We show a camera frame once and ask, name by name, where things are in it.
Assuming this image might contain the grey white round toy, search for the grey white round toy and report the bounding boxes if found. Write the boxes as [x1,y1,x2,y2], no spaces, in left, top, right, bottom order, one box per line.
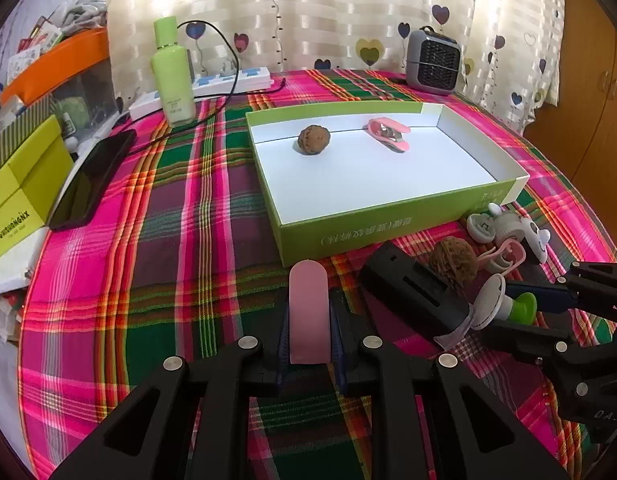
[466,202,524,246]

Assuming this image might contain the colourful paper packets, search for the colourful paper packets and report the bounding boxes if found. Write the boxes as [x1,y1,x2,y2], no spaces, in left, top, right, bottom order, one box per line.
[8,15,64,56]

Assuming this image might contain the pink frame clip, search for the pink frame clip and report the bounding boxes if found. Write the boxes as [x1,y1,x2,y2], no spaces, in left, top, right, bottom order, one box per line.
[476,239,527,275]

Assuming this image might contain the black charging cable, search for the black charging cable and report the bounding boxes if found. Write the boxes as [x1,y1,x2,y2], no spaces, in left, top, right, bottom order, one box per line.
[121,20,289,158]

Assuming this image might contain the small grey heater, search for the small grey heater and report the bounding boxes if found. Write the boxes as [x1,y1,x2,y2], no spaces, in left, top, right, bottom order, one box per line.
[405,26,463,96]

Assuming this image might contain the striped cardboard box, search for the striped cardboard box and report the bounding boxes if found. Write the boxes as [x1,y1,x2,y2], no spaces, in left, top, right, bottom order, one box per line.
[0,95,56,171]

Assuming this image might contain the black handheld device clear cap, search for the black handheld device clear cap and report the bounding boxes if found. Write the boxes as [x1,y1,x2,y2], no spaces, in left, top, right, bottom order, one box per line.
[359,241,478,350]

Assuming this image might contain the light green lotion bottle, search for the light green lotion bottle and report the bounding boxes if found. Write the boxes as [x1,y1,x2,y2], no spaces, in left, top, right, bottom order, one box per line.
[150,16,196,128]

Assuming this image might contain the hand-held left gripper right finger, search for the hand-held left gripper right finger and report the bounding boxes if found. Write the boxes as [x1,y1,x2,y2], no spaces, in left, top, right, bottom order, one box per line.
[330,287,572,480]

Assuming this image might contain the white green suction holder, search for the white green suction holder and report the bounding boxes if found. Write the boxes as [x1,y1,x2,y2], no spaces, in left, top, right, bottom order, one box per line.
[470,274,539,332]

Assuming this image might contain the wooden cabinet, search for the wooden cabinet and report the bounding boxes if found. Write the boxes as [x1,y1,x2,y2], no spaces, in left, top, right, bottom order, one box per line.
[521,0,617,261]

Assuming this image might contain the white flat box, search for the white flat box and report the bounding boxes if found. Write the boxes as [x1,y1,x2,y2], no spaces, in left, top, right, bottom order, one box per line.
[128,91,164,121]

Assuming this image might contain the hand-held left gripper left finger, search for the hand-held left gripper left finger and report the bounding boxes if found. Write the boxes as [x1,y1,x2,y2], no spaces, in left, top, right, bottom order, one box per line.
[48,290,292,480]

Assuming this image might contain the clear storage bin orange lid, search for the clear storage bin orange lid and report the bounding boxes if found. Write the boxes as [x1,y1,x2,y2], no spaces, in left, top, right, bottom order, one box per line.
[0,27,120,151]

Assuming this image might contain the black smartphone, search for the black smartphone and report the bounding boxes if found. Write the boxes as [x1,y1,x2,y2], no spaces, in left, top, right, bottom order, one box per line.
[47,129,138,233]

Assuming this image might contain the small white bottle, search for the small white bottle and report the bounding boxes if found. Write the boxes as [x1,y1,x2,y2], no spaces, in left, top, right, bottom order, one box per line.
[63,112,80,153]

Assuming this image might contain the open pink clip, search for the open pink clip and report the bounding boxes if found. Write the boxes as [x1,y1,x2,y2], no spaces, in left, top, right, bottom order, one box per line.
[365,117,412,152]

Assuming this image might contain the bundle of white cables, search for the bundle of white cables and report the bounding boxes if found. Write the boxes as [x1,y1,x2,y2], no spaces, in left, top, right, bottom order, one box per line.
[48,0,109,31]

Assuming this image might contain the brown walnut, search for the brown walnut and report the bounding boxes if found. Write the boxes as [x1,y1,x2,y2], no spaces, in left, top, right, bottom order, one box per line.
[297,125,332,156]
[429,238,478,292]

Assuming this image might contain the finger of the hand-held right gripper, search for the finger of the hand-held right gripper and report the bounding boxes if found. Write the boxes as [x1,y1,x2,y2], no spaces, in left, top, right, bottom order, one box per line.
[481,321,582,361]
[506,260,617,321]

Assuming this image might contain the heart print curtain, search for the heart print curtain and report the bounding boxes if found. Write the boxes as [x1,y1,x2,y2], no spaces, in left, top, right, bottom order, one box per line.
[106,0,567,133]

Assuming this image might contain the lime green cardboard box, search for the lime green cardboard box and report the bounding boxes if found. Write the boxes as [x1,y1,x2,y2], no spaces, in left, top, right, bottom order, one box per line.
[0,115,75,268]

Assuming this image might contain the shallow green cardboard box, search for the shallow green cardboard box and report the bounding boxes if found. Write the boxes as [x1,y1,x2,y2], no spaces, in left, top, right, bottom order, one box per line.
[245,101,531,268]

